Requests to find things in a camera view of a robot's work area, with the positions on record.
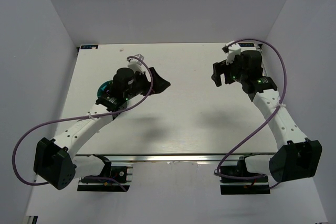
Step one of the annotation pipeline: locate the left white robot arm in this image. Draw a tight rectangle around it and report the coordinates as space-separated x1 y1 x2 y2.
34 67 171 190

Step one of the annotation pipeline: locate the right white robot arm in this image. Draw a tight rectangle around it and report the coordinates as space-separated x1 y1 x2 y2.
211 50 322 183

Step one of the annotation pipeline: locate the teal divided round container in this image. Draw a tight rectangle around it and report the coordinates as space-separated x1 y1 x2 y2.
97 80 112 98

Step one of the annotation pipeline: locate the right blue corner label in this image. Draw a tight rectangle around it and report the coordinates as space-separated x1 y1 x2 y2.
238 42 255 47

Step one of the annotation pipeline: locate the blue corner label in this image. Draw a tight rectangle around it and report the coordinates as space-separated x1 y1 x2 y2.
80 45 98 50
238 42 255 47

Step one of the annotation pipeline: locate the left blue corner label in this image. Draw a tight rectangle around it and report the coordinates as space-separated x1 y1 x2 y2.
80 45 98 50

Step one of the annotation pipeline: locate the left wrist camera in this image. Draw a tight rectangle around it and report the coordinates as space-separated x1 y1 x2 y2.
127 54 144 73

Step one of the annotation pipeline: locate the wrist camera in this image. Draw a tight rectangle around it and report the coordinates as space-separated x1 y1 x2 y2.
127 54 144 73
222 41 241 65

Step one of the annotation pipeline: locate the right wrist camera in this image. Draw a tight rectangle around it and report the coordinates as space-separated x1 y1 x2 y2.
222 41 241 65

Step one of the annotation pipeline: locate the aluminium table rail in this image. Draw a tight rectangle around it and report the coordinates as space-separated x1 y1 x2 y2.
78 153 276 164

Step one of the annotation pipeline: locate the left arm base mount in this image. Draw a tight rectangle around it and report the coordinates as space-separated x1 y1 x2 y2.
73 155 133 193

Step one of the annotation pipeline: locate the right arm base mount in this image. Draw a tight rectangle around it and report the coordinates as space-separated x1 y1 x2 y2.
219 156 270 196

